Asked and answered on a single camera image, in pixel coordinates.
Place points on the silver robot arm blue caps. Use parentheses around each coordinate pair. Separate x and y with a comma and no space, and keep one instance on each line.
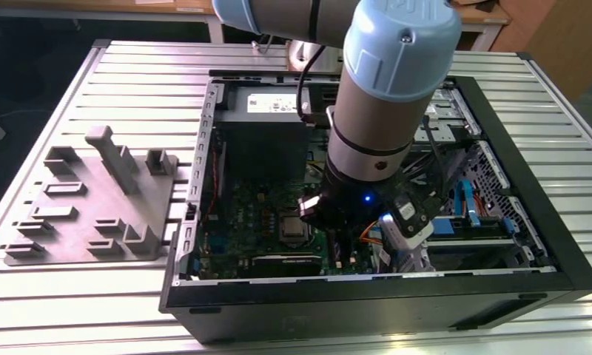
(375,129)

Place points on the silver CPU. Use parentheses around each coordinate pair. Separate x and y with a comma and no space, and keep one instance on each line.
(294,228)

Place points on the CPU socket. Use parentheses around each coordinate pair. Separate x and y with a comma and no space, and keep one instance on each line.
(282,244)

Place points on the black graphics card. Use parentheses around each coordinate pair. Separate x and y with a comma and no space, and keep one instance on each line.
(286,264)

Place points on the green motherboard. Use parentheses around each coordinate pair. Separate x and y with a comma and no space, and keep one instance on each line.
(247,222)

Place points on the blue disk carrier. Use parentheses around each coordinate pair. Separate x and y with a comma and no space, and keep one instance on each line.
(445,227)

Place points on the black PC case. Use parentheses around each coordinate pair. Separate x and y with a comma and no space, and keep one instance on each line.
(375,292)

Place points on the grey power supply unit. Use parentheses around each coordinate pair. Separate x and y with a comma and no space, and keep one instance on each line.
(257,148)

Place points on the blue SATA connector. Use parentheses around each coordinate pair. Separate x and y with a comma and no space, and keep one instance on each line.
(218,246)

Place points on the black case latch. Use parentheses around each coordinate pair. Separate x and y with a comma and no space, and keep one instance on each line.
(191,212)

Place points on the metal drive cage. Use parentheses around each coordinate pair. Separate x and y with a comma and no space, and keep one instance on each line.
(454,111)

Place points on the grey parts rack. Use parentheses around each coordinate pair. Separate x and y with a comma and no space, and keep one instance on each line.
(94,199)

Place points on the brown wooden panel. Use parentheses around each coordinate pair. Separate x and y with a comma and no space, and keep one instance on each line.
(564,37)

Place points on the wooden desk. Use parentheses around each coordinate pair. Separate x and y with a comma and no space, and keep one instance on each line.
(79,5)

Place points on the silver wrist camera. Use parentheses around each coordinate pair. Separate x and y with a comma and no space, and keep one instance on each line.
(410,229)

